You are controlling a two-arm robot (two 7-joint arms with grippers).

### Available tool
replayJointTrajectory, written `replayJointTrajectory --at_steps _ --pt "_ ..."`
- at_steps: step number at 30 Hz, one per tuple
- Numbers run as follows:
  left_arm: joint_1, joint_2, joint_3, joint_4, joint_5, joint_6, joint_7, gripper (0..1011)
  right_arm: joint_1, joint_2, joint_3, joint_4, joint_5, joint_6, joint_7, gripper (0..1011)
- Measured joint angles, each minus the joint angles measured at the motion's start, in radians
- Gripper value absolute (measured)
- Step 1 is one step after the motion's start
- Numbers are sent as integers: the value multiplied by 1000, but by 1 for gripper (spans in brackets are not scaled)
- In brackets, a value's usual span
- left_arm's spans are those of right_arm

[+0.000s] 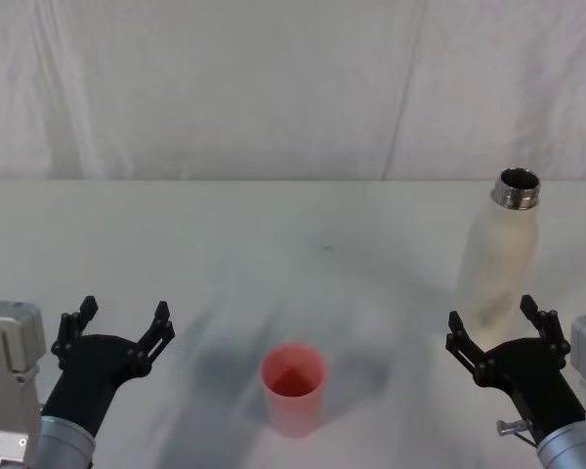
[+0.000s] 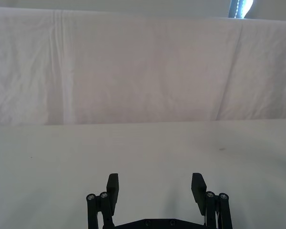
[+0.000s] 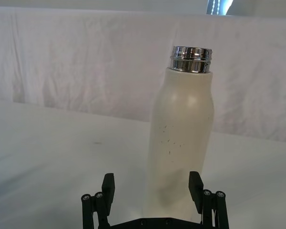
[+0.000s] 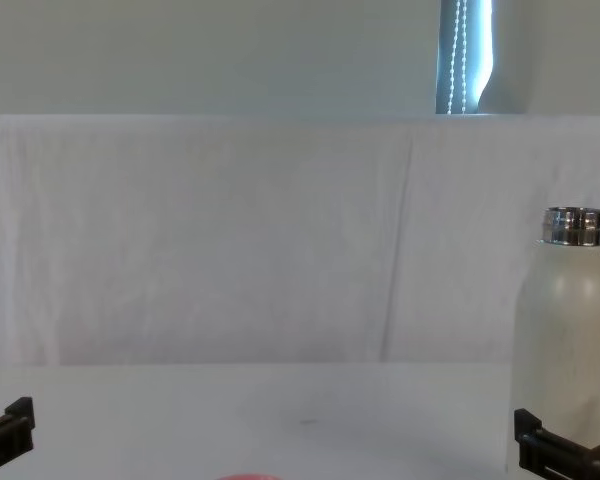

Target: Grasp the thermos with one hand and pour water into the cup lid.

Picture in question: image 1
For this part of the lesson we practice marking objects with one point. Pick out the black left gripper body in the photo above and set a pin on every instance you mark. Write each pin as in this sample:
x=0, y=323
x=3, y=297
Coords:
x=93, y=371

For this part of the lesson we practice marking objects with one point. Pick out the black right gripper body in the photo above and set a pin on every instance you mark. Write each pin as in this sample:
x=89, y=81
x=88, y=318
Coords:
x=537, y=376

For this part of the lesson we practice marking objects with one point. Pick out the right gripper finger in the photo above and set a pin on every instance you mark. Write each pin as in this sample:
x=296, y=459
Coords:
x=549, y=325
x=466, y=349

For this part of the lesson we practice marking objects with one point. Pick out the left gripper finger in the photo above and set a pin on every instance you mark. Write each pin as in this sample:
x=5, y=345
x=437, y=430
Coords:
x=156, y=337
x=71, y=327

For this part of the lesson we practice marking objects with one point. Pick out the cream vacuum bottle steel neck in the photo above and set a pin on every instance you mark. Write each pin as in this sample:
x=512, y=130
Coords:
x=503, y=254

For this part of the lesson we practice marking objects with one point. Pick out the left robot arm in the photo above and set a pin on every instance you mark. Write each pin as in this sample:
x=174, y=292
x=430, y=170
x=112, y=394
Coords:
x=10, y=352

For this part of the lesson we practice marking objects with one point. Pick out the white table cloth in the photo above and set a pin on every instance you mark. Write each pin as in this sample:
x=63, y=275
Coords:
x=224, y=234

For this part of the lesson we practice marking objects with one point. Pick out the pink cup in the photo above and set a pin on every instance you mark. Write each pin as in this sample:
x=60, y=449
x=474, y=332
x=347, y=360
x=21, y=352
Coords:
x=293, y=400

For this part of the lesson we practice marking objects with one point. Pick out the white curtain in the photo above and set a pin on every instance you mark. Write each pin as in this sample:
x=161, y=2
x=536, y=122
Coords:
x=273, y=88

